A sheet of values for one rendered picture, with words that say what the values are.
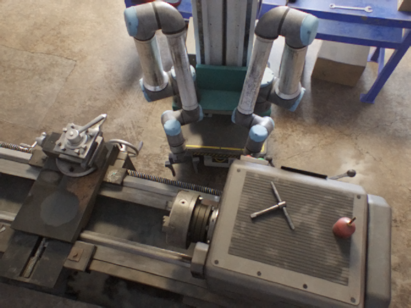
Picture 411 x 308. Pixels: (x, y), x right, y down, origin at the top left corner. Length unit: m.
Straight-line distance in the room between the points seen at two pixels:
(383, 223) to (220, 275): 0.66
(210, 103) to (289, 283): 1.39
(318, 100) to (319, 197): 2.02
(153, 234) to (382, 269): 1.14
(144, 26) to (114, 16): 2.46
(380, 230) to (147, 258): 1.08
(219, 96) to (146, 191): 0.84
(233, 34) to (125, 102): 1.52
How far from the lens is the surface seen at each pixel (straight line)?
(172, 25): 1.73
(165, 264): 1.87
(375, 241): 1.52
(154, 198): 1.98
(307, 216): 1.42
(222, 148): 2.66
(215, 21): 2.15
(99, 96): 3.51
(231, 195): 1.41
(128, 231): 2.07
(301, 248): 1.38
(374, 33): 3.04
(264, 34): 1.71
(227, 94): 2.43
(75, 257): 1.95
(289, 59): 1.82
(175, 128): 1.87
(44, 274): 1.99
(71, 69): 3.80
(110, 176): 2.05
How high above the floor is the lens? 2.66
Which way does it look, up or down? 63 degrees down
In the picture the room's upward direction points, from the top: 4 degrees counter-clockwise
